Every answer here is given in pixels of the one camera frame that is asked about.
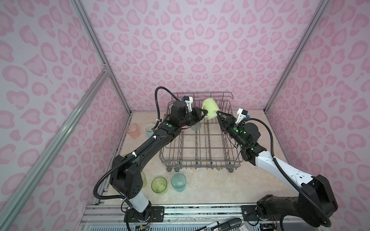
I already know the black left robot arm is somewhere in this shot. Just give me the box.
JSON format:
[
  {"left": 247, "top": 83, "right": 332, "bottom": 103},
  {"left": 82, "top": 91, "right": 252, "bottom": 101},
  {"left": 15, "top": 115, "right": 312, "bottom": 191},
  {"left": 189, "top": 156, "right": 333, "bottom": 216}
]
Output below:
[{"left": 93, "top": 94, "right": 208, "bottom": 221}]

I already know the transparent pink cup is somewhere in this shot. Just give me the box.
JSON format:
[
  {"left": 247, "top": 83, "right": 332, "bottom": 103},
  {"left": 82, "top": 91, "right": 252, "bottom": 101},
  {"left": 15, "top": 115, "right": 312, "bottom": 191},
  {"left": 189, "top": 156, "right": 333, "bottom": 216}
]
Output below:
[{"left": 126, "top": 123, "right": 140, "bottom": 139}]

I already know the blue handled white mug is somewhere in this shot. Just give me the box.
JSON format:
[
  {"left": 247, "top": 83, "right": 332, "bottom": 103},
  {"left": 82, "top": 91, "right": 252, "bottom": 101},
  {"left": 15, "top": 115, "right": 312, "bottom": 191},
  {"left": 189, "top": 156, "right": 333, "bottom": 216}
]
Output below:
[{"left": 144, "top": 123, "right": 155, "bottom": 138}]

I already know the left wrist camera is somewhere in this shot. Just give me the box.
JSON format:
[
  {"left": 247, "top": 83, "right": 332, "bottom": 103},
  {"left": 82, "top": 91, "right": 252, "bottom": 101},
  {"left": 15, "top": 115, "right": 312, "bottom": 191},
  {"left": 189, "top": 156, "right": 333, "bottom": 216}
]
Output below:
[{"left": 182, "top": 96, "right": 193, "bottom": 112}]

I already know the teal textured plastic cup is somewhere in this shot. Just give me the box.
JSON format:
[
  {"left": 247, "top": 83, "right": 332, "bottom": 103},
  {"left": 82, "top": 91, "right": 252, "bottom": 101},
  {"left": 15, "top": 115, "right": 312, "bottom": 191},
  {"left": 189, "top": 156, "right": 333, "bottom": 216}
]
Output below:
[{"left": 191, "top": 122, "right": 202, "bottom": 131}]

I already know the grey wire dish rack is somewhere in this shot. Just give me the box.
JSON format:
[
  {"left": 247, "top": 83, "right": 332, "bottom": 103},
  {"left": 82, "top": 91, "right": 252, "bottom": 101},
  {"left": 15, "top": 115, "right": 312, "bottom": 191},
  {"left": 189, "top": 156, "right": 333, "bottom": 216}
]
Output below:
[{"left": 158, "top": 91, "right": 244, "bottom": 173}]

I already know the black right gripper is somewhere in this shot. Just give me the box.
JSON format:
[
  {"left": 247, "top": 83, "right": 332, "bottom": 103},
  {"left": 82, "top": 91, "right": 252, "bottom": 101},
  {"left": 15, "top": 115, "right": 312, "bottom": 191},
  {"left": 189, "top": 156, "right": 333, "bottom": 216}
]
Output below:
[{"left": 216, "top": 111, "right": 249, "bottom": 149}]

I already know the light green textured cup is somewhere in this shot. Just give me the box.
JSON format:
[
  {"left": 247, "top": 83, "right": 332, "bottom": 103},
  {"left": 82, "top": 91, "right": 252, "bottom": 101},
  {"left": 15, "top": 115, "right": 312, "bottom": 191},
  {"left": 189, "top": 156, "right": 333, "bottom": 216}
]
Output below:
[{"left": 141, "top": 172, "right": 147, "bottom": 188}]

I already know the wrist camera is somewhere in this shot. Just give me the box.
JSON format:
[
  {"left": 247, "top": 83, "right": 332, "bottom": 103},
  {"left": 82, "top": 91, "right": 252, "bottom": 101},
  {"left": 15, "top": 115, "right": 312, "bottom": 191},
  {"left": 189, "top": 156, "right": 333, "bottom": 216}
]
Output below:
[
  {"left": 236, "top": 108, "right": 250, "bottom": 124},
  {"left": 182, "top": 96, "right": 193, "bottom": 112}
]

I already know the cream green-handled mug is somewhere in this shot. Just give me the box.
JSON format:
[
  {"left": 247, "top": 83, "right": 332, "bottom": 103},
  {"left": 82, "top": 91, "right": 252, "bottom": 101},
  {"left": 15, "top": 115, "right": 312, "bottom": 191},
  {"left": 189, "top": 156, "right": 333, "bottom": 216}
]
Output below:
[{"left": 202, "top": 98, "right": 219, "bottom": 120}]

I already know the green transparent glass cup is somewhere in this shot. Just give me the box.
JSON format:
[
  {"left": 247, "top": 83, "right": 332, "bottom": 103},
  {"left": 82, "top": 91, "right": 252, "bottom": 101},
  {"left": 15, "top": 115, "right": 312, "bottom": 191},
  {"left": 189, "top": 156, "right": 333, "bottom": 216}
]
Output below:
[{"left": 151, "top": 177, "right": 168, "bottom": 193}]

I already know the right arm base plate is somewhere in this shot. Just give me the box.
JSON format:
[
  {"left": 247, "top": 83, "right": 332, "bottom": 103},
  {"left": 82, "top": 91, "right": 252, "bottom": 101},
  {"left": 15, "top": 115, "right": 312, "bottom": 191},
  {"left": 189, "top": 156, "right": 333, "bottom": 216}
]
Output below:
[{"left": 241, "top": 205, "right": 281, "bottom": 223}]

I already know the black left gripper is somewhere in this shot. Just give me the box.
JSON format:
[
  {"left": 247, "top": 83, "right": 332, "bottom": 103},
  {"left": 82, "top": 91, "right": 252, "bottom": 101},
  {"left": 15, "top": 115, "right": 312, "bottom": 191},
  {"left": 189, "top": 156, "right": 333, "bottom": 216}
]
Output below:
[{"left": 178, "top": 107, "right": 208, "bottom": 129}]

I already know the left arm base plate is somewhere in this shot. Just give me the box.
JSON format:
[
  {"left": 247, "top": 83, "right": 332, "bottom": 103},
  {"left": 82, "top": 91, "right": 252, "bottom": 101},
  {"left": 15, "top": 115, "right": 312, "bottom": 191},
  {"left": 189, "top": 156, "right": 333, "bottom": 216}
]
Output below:
[{"left": 124, "top": 206, "right": 164, "bottom": 223}]

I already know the black marker pen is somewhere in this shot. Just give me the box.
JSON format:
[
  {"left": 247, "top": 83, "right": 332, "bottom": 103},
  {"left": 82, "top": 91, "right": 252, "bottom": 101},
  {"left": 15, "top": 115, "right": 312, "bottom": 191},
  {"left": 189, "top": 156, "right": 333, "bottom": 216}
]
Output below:
[{"left": 196, "top": 218, "right": 242, "bottom": 231}]

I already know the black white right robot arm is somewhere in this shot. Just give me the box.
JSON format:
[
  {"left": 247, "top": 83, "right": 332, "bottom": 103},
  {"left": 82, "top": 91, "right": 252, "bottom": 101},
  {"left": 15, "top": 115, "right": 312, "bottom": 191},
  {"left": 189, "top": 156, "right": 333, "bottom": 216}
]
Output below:
[{"left": 217, "top": 110, "right": 338, "bottom": 227}]

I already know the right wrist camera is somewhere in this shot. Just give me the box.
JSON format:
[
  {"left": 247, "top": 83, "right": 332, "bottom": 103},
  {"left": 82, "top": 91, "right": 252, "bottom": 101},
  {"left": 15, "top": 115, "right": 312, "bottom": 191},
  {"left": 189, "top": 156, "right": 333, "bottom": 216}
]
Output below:
[{"left": 236, "top": 108, "right": 250, "bottom": 124}]

